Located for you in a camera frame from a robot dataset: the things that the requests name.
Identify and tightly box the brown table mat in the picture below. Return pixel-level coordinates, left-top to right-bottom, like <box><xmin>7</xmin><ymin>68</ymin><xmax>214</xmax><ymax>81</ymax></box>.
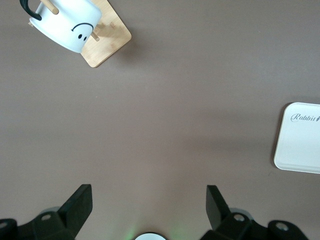
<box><xmin>0</xmin><ymin>0</ymin><xmax>320</xmax><ymax>240</ymax></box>

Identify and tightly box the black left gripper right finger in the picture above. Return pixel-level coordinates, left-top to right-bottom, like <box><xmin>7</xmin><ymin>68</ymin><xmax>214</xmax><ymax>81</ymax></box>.
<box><xmin>201</xmin><ymin>184</ymin><xmax>307</xmax><ymax>240</ymax></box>

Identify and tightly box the white smiley face mug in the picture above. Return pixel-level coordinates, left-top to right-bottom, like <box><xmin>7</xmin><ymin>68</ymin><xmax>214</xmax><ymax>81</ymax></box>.
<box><xmin>19</xmin><ymin>0</ymin><xmax>103</xmax><ymax>54</ymax></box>

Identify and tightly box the wooden mug rack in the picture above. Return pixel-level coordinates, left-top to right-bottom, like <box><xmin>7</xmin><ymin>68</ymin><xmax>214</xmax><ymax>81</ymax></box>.
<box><xmin>27</xmin><ymin>0</ymin><xmax>133</xmax><ymax>69</ymax></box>

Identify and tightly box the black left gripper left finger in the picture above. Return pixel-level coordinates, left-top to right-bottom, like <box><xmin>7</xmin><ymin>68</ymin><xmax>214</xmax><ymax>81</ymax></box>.
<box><xmin>0</xmin><ymin>184</ymin><xmax>93</xmax><ymax>240</ymax></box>

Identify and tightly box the white rabbit print tray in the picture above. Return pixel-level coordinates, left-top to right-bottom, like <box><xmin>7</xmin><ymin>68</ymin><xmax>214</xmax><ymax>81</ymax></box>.
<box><xmin>273</xmin><ymin>101</ymin><xmax>320</xmax><ymax>175</ymax></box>

